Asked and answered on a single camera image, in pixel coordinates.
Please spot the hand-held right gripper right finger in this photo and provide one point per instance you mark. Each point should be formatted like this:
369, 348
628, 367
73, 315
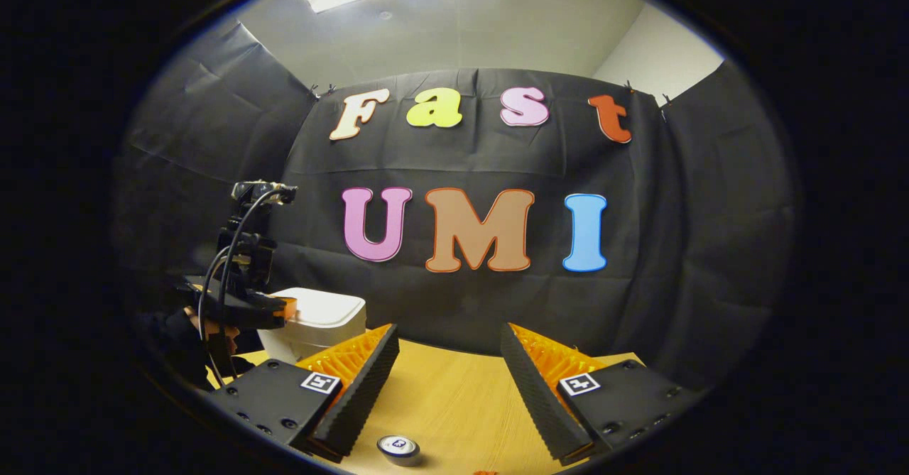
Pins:
536, 397

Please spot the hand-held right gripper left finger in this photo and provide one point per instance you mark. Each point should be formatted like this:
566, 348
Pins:
366, 390

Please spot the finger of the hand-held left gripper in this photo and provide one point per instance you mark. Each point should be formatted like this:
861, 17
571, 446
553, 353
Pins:
256, 310

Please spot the white desktop garbage bin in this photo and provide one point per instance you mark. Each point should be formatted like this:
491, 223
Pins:
319, 319

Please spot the blue pop can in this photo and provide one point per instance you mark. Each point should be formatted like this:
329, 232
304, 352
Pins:
398, 449

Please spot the wooden desktop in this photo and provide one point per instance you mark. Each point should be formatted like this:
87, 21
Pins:
454, 404

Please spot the black backdrop cloth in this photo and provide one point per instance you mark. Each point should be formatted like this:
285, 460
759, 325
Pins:
675, 248

